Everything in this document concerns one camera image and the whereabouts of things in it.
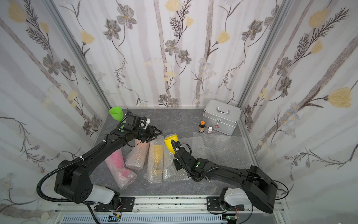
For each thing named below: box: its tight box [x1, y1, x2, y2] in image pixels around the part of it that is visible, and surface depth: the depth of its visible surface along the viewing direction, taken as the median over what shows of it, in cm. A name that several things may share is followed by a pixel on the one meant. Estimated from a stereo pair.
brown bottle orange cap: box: [198, 120, 206, 133], surface depth 103 cm
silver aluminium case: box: [202, 98, 242, 136], surface depth 100 cm
